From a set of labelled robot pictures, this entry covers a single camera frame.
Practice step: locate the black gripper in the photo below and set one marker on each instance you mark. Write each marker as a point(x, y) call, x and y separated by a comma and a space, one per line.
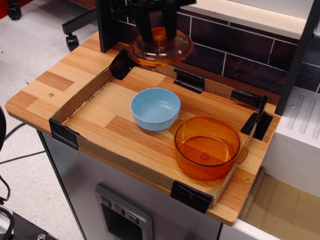
point(168, 8)

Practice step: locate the orange transparent pot lid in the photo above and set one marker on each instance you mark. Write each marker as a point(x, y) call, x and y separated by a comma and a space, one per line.
point(161, 52)

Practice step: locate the orange transparent pot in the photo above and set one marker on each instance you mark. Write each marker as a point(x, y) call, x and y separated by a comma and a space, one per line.
point(206, 147)

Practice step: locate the light blue bowl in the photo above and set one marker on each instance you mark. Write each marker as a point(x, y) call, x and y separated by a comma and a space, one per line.
point(155, 109)

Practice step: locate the light wooden shelf board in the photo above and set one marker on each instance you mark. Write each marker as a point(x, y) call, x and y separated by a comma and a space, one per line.
point(249, 16)

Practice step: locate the white toy sink unit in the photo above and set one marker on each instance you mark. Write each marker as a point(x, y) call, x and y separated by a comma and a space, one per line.
point(293, 156)

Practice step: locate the toy oven control panel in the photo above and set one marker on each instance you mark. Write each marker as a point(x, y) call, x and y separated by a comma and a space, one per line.
point(122, 219)

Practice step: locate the black shelf post right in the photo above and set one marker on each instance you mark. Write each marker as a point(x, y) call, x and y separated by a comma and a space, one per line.
point(303, 45)

